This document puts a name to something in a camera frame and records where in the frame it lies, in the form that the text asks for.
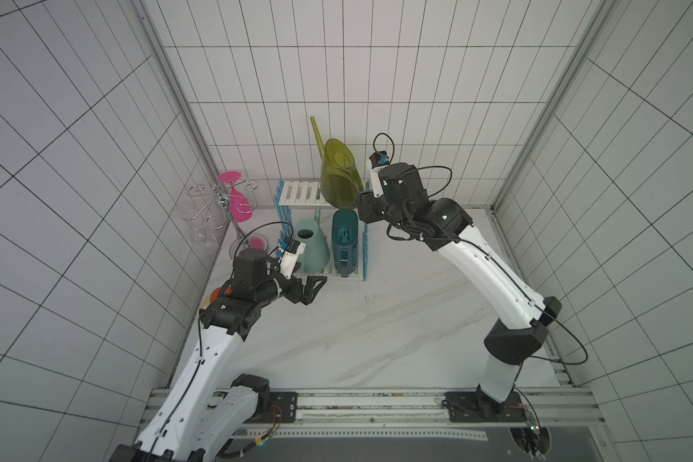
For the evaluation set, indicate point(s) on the pink plastic goblet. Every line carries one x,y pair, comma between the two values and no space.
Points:
235,185

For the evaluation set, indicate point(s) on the teal translucent watering can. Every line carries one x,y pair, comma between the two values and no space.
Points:
345,235

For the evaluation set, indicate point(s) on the olive green watering can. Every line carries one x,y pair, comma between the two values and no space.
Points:
341,183

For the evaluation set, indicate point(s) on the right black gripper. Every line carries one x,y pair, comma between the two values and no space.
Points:
367,207

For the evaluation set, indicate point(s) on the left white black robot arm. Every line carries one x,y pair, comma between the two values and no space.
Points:
208,358

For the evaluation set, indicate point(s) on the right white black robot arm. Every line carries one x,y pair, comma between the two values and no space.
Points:
399,198

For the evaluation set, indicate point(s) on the chrome cup holder stand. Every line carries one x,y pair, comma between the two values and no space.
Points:
216,194

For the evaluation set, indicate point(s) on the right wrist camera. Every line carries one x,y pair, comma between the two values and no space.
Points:
375,162

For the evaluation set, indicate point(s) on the aluminium mounting rail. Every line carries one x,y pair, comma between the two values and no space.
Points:
404,414

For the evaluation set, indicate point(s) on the beige bowl with red fruit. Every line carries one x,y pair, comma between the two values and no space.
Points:
215,295

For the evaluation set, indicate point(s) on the clear glass on stand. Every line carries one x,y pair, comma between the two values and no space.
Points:
200,233

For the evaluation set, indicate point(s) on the mint green watering can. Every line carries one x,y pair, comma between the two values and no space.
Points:
316,253

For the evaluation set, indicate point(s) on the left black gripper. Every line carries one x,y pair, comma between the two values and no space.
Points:
308,294

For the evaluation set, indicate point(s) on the blue white slatted shelf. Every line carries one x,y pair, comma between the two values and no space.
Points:
297,200

